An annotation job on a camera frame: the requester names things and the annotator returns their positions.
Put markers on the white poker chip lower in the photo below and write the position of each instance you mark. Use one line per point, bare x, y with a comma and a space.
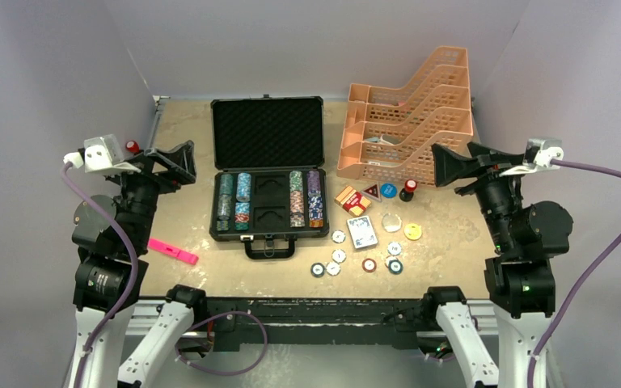
333, 269

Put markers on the red emergency button left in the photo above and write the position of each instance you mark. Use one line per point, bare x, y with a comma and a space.
132, 147

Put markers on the red triangular dealer button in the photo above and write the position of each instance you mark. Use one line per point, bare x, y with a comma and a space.
372, 192

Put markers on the white poker chip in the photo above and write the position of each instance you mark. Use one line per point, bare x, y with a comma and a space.
339, 256
333, 269
338, 236
394, 248

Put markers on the clear round button chip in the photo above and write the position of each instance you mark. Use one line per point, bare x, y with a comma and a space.
391, 222

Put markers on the black base frame rail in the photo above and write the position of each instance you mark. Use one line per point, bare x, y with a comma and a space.
399, 323

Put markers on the red black stamp on table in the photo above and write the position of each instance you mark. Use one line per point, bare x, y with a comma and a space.
407, 192

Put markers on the white poker chip upper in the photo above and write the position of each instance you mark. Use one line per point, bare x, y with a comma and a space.
338, 236

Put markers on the white poker chip right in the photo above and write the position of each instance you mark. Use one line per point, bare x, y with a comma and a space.
394, 248

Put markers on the white poker chip middle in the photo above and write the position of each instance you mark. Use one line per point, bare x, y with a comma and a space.
339, 256

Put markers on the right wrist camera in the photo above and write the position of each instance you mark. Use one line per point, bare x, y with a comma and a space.
539, 156

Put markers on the dark green poker chip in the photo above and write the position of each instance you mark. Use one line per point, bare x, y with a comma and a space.
317, 270

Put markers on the orange plastic file tray rack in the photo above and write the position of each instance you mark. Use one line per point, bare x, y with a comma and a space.
389, 133

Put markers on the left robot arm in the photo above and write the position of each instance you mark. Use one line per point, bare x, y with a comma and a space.
112, 234

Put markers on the pink highlighter marker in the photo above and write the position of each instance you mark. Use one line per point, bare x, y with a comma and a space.
172, 251

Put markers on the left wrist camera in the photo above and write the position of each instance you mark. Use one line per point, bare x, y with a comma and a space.
101, 155

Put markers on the black poker set case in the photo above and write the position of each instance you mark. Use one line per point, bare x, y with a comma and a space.
270, 190

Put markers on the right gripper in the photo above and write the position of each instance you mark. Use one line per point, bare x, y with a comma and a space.
481, 162

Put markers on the yellow round button chip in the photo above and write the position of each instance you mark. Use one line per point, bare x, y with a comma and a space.
413, 231

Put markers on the red poker chip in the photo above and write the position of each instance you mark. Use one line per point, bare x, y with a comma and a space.
369, 265

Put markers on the teal poker chip right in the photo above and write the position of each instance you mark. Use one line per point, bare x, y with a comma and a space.
395, 266

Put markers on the blue round button chip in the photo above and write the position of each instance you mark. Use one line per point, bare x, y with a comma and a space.
389, 190

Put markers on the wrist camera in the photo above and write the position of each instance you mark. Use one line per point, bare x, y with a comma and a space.
101, 155
539, 156

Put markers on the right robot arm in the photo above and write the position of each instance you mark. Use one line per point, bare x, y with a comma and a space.
519, 279

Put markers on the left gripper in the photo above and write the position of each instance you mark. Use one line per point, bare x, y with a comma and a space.
178, 161

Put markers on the red gold card deck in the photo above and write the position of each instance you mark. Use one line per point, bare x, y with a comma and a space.
352, 201

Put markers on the blue playing card deck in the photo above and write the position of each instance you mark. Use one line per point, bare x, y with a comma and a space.
362, 232

